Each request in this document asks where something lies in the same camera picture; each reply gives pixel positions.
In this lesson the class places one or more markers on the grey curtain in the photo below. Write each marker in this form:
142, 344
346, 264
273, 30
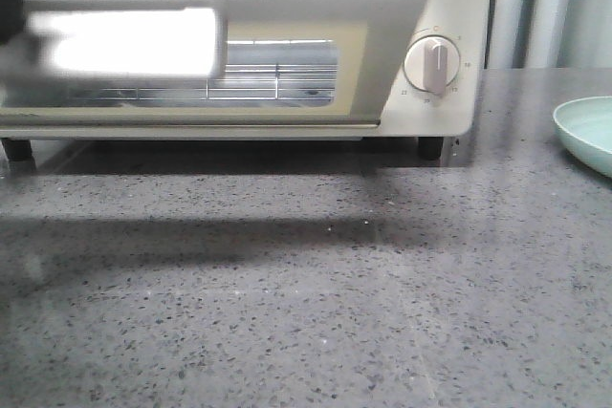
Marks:
538, 34

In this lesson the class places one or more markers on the lower timer knob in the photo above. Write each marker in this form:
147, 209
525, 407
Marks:
431, 63

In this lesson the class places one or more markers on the black left oven foot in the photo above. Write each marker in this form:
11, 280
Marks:
17, 150

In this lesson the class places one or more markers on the black right oven foot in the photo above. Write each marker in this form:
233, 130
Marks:
430, 148

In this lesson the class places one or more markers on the glass oven door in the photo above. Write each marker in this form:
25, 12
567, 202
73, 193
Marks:
49, 45

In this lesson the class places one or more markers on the wire oven rack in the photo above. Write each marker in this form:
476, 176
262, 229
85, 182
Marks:
258, 74

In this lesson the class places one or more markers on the black oven foot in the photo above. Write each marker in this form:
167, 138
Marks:
430, 148
17, 150

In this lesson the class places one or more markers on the white Toshiba toaster oven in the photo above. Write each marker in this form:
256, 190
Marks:
409, 112

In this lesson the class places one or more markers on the light green plate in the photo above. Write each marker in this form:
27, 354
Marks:
583, 126

